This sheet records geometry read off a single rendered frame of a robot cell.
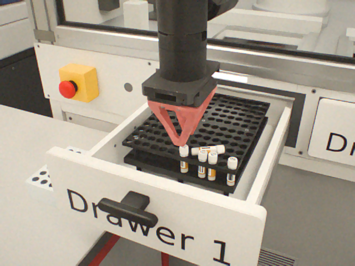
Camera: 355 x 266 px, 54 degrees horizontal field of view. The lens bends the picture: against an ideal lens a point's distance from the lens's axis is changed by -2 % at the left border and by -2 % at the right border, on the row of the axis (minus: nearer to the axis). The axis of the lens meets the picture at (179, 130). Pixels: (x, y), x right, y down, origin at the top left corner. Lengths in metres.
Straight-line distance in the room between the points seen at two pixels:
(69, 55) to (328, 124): 0.56
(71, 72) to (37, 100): 0.68
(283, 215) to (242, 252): 0.41
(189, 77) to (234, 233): 0.18
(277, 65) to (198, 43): 0.25
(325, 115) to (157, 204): 0.34
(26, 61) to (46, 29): 0.54
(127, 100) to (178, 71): 0.39
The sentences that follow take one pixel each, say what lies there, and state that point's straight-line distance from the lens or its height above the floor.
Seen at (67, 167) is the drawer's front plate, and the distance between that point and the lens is 0.47.
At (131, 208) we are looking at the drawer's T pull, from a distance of 0.40.
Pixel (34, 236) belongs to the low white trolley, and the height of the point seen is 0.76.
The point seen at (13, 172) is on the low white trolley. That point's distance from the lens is 0.77.
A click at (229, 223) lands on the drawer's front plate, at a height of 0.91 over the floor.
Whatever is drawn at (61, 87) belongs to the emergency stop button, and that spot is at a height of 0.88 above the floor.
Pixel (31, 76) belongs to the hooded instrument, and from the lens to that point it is 1.42.
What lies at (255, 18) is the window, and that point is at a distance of 0.64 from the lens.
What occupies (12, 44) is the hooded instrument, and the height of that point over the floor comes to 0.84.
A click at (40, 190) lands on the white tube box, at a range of 0.65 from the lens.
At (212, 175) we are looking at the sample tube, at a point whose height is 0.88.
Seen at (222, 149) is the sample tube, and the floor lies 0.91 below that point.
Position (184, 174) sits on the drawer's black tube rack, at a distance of 0.51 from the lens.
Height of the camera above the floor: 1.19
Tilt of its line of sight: 31 degrees down
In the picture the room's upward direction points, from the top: straight up
